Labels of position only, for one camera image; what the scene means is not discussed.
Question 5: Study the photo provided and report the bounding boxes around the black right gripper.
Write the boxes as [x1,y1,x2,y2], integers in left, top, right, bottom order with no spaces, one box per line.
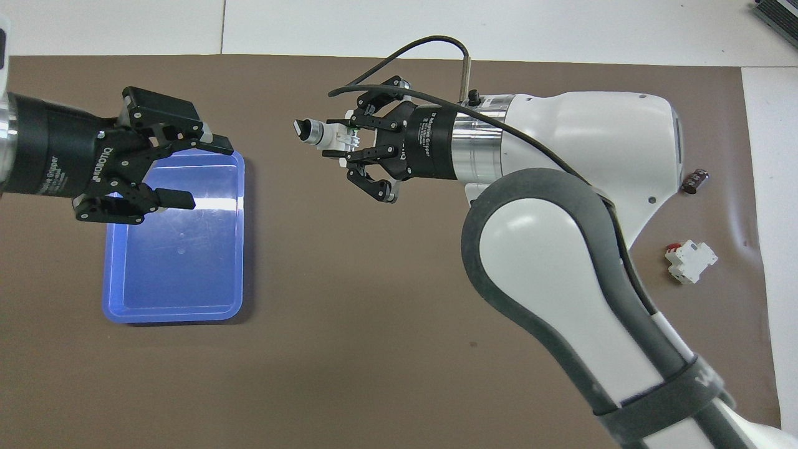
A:
[322,75,459,205]

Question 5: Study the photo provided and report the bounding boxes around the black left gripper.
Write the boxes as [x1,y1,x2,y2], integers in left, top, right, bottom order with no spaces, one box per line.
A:
[11,86,235,225]

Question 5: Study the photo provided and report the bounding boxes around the blue plastic tray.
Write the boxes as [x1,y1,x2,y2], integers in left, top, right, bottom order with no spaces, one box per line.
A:
[102,148,246,324]

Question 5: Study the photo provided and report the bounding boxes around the brown paper table mat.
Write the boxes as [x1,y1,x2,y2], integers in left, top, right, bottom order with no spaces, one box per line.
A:
[0,54,785,449]

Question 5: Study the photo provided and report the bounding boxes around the small dark brown capacitor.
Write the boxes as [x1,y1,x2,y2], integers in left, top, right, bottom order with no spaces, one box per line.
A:
[681,168,710,195]

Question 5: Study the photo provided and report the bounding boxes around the white circuit breaker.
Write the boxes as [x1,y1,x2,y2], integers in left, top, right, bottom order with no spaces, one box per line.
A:
[665,240,719,285]

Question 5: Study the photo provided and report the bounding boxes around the black finned metal device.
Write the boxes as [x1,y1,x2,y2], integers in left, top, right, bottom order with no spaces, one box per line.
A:
[751,0,798,39]

